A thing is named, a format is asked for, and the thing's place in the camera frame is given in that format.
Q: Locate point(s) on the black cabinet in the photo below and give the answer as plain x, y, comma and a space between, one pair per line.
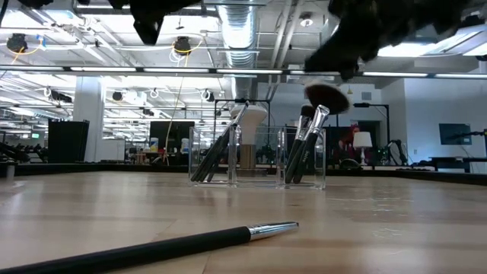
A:
67, 141

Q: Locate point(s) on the clear acrylic brush organizer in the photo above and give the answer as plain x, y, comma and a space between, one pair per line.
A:
233, 160

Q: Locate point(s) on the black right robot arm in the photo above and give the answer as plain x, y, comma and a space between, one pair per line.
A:
456, 11

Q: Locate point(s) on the long LED light bar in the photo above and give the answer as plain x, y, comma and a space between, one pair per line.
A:
175, 70

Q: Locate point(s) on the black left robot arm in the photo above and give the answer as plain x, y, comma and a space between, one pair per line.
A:
35, 3

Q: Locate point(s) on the white globe lamp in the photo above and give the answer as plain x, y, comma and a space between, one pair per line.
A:
249, 122

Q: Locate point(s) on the person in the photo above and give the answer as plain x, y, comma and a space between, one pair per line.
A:
352, 139

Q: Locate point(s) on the black screen panel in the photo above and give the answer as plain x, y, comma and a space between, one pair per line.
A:
171, 137

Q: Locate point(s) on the silver ventilation duct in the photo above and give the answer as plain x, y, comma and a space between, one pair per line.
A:
237, 38

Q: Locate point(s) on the dark wall monitor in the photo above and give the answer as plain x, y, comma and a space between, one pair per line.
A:
455, 134

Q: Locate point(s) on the black low table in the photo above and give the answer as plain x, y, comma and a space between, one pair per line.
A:
456, 160

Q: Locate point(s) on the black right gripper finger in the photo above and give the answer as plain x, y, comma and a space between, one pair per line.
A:
342, 61

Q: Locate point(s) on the small round black makeup brush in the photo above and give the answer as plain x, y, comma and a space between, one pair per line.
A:
304, 123

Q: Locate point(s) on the white plastic bottle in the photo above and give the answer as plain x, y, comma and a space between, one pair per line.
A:
154, 144

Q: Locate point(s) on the black fan makeup brush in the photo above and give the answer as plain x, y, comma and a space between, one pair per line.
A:
327, 99

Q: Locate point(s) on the white table lamp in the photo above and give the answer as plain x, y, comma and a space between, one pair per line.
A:
362, 141

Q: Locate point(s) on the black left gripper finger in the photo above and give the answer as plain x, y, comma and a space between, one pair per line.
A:
148, 19

